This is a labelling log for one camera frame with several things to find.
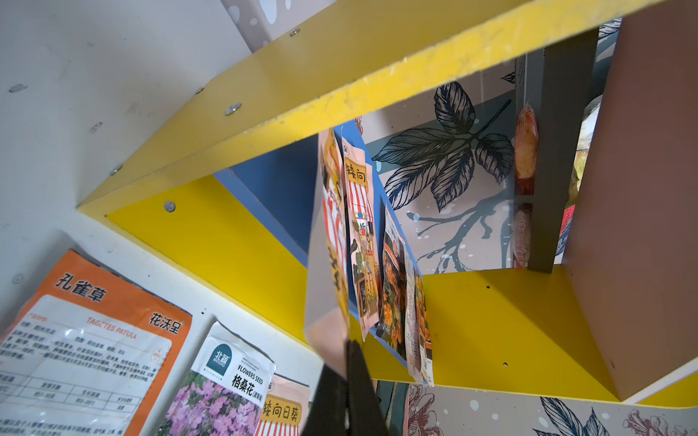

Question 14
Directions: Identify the lower orange marigold bag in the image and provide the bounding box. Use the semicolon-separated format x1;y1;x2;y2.
414;268;434;387

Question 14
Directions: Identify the white text seed bag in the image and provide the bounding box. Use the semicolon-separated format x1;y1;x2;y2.
405;254;424;384

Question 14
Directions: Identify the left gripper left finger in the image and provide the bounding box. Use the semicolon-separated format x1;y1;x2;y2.
301;366;348;436

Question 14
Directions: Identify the yellow shelf unit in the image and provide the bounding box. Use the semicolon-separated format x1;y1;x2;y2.
75;0;698;410

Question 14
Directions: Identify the dark marigold seed bag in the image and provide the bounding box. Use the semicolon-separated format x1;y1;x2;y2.
379;209;406;360

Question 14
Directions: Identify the purple flower seed bag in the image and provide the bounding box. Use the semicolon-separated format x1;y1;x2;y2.
156;322;276;436

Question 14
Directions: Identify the white orange seed bag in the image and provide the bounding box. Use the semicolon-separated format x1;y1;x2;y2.
1;250;192;435

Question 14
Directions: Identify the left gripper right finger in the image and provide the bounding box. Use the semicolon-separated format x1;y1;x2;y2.
345;341;389;436

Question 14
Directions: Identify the pink shop seed bag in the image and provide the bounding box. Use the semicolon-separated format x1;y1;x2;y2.
304;129;349;378
342;139;380;337

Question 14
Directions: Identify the striped shop seed bag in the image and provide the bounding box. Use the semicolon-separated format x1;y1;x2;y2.
256;374;311;436

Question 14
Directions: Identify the black wall holder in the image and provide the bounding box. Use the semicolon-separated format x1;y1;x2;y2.
514;28;598;274

